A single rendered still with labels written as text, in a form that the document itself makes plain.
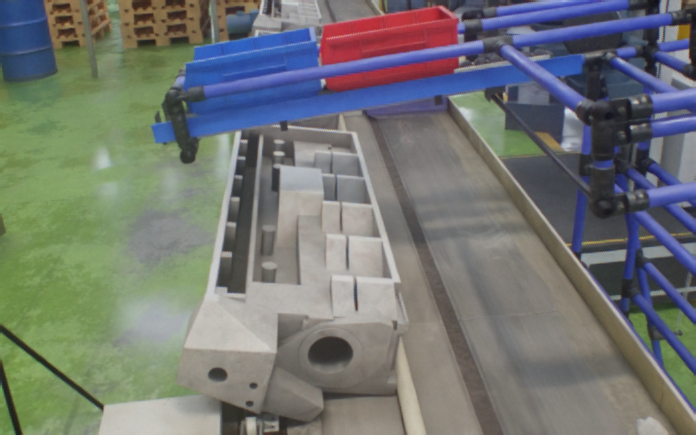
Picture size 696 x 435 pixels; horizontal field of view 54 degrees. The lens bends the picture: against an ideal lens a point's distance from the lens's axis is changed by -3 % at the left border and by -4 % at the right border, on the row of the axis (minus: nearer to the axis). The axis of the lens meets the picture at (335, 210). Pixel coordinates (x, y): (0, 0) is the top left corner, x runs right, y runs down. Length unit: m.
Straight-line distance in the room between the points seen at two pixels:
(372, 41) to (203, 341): 0.72
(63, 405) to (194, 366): 1.56
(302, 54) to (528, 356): 0.79
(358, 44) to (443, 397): 0.75
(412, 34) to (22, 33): 6.59
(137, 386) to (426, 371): 1.52
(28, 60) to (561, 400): 7.09
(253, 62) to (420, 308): 0.66
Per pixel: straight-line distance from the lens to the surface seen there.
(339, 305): 1.28
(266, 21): 4.04
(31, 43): 7.90
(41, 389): 2.86
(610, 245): 2.84
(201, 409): 1.32
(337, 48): 1.52
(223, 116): 1.55
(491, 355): 1.49
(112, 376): 2.82
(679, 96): 1.09
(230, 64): 1.52
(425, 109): 2.92
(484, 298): 1.67
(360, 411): 1.34
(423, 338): 1.52
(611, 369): 1.49
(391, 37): 1.53
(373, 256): 1.46
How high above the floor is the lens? 1.64
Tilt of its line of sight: 25 degrees down
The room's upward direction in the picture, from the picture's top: 3 degrees counter-clockwise
